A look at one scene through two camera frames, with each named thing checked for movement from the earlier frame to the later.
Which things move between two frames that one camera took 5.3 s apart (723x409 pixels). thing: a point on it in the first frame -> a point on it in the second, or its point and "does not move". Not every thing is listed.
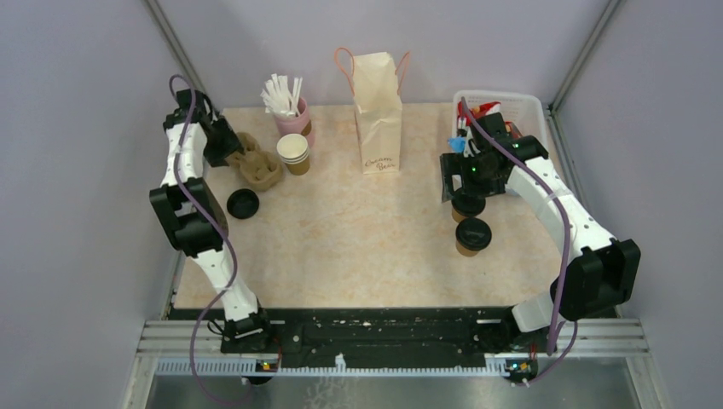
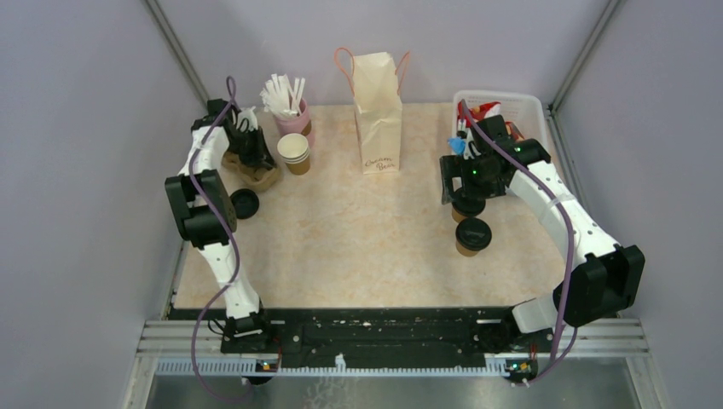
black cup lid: x=468 y=205 does not move
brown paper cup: x=465 y=251 does not move
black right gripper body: x=476 y=180 does not move
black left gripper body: x=222 y=142 -> x=248 y=146
